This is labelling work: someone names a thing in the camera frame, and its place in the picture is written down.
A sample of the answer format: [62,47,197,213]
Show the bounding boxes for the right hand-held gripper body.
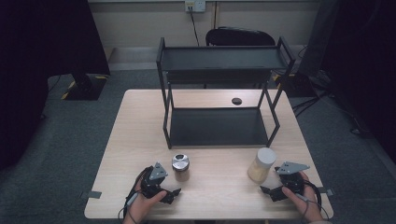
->
[274,161,311,194]

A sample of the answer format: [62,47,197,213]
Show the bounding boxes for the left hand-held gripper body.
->
[139,161,169,200]

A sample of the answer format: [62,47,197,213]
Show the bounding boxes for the white-lidded pale spice jar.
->
[247,147,277,185]

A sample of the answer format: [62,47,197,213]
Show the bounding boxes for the silver-lidded glass spice jar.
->
[171,153,191,183]

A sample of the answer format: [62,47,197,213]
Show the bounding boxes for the black metal two-tier rack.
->
[156,35,297,150]

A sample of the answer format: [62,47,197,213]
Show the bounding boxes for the person's left hand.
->
[122,179,168,224]

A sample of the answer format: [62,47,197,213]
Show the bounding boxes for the person's right hand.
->
[281,171,325,224]

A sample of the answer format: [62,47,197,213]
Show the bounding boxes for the grey tape strip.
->
[78,190,103,201]
[317,187,335,197]

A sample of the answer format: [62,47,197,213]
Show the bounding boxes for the black stand base yellow tape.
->
[273,72,316,98]
[60,72,110,102]

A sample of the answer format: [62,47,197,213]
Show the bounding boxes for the dark curtain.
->
[298,0,396,164]

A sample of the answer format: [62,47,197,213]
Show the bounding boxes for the black chair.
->
[205,26,277,48]

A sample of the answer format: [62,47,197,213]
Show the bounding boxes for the black curtain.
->
[0,0,112,172]

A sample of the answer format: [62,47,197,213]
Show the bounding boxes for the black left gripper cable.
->
[123,165,154,218]

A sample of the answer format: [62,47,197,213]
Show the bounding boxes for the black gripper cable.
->
[123,165,154,218]
[303,179,323,210]

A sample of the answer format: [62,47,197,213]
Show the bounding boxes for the thin grey right gripper cable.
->
[294,192,332,223]

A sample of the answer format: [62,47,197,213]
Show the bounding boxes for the thin grey gripper cable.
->
[294,192,332,223]
[117,191,140,224]

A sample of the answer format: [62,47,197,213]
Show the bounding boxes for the thin grey left gripper cable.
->
[117,191,140,224]

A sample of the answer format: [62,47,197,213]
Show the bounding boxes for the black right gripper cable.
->
[303,179,323,210]

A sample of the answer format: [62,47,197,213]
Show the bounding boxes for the black floor cables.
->
[291,88,375,138]

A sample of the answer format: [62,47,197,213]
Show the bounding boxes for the black wall power cable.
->
[186,5,201,48]

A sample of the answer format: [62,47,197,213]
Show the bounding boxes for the white wall socket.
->
[184,0,206,13]

